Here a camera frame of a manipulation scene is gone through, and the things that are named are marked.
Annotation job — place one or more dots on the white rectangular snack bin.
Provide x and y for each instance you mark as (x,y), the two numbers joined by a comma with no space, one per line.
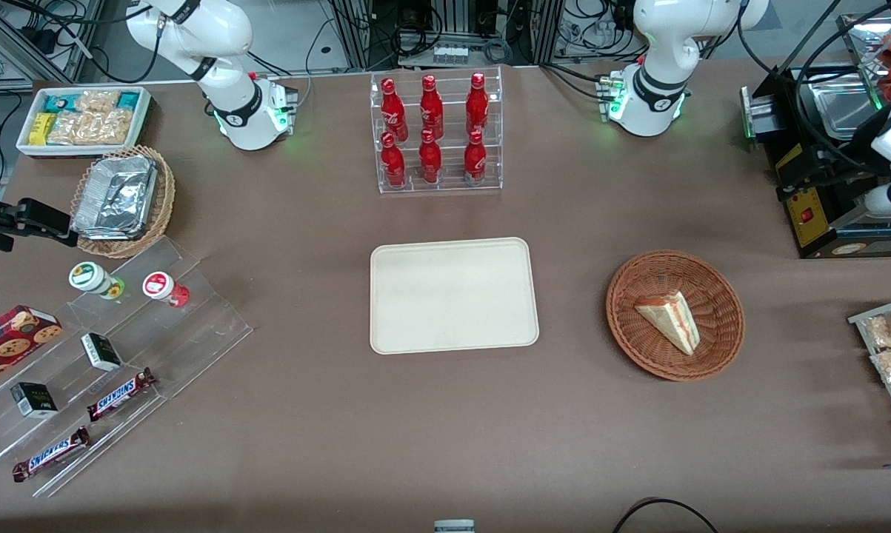
(23,144)

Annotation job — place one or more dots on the brown round wicker basket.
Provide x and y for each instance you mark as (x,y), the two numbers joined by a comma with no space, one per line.
(660,355)

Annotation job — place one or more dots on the clear acrylic stepped shelf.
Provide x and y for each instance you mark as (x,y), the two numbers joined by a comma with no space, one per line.
(193,333)

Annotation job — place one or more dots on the clear acrylic bottle rack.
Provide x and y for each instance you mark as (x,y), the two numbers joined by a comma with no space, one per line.
(449,185)

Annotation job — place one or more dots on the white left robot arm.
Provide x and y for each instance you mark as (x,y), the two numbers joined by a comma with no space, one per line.
(660,44)

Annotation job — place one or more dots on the shiny metal tray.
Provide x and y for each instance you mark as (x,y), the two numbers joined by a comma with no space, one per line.
(834,104)

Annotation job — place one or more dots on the stack of foil containers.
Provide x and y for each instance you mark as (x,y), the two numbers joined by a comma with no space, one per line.
(115,196)

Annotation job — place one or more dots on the black machine with yellow panel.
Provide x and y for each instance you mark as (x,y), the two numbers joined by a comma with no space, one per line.
(808,222)

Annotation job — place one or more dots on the white power strip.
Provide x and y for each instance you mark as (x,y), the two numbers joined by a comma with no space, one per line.
(450,55)

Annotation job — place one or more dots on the red lid yogurt cup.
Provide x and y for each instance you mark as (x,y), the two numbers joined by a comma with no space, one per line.
(160,286)

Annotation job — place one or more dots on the teal snack packet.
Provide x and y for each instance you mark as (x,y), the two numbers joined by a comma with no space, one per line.
(129,101)
(61,101)

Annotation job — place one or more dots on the green lid yogurt cup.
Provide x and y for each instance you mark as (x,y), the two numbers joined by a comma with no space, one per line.
(89,277)

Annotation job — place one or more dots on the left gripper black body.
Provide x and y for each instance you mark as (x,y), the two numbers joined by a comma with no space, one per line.
(836,164)

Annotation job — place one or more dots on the clear cracker bag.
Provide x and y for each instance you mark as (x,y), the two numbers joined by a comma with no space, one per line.
(112,127)
(97,101)
(71,128)

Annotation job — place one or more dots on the light tan wicker basket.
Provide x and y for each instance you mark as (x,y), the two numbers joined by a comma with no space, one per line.
(165,200)

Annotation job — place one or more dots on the small black carton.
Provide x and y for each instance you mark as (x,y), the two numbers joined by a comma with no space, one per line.
(34,400)
(101,352)

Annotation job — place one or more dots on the red cola bottle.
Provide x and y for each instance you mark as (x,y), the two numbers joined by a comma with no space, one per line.
(431,107)
(430,159)
(475,159)
(477,104)
(393,164)
(392,111)

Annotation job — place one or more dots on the red plaid cookie box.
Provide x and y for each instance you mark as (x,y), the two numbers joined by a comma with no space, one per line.
(8,344)

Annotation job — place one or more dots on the yellow snack packet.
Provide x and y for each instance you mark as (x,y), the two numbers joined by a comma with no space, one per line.
(41,129)

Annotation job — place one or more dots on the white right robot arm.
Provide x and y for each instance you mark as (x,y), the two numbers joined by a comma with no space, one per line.
(223,44)

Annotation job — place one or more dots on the metal tray with orange food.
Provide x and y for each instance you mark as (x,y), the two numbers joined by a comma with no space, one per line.
(871,33)

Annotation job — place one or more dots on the snickers chocolate bar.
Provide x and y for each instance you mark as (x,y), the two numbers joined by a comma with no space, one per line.
(51,454)
(119,395)

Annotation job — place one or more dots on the beige rectangular serving tray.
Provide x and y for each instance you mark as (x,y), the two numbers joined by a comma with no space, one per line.
(452,296)

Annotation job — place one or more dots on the triangular sandwich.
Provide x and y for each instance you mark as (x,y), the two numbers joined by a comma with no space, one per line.
(671,320)

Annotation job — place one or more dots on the small grey device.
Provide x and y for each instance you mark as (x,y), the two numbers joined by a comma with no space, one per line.
(454,526)

